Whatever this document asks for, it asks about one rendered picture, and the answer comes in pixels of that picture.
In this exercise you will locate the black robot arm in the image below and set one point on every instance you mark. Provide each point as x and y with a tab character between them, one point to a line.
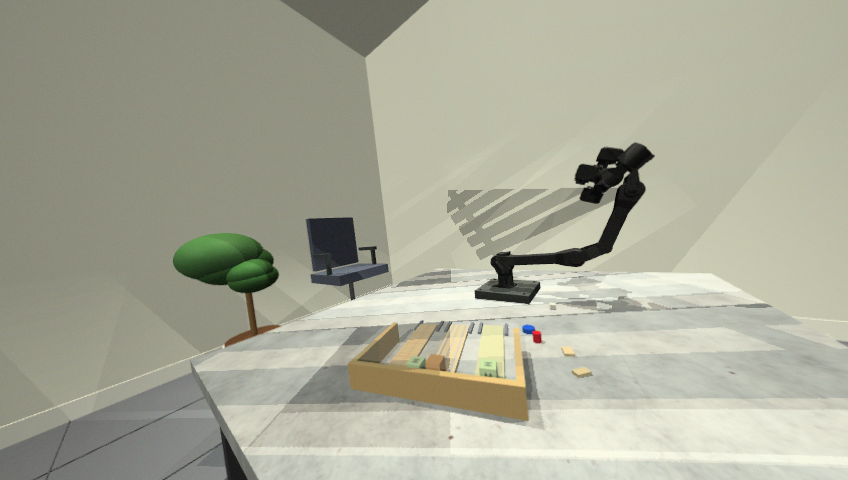
628	194

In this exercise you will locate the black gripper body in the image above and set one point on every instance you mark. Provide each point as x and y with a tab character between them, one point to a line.
606	155

